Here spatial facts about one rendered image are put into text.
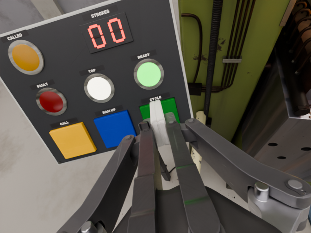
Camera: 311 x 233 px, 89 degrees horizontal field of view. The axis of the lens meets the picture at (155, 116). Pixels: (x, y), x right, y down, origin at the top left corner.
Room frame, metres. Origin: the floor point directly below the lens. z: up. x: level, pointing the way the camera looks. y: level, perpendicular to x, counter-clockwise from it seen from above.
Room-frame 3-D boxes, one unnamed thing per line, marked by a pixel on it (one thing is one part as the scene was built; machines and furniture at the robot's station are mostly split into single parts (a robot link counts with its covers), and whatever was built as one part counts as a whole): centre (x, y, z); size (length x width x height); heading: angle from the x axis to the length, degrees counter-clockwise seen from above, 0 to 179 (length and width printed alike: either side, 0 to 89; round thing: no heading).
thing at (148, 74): (0.24, -0.01, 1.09); 0.05 x 0.03 x 0.04; 59
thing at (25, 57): (0.30, 0.18, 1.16); 0.05 x 0.03 x 0.04; 59
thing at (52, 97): (0.26, 0.18, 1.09); 0.05 x 0.03 x 0.04; 59
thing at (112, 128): (0.21, 0.09, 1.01); 0.07 x 0.05 x 0.07; 84
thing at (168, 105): (0.20, -0.01, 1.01); 0.07 x 0.05 x 0.07; 84
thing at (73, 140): (0.22, 0.19, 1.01); 0.07 x 0.05 x 0.07; 84
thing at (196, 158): (0.22, -0.11, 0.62); 0.44 x 0.05 x 0.05; 149
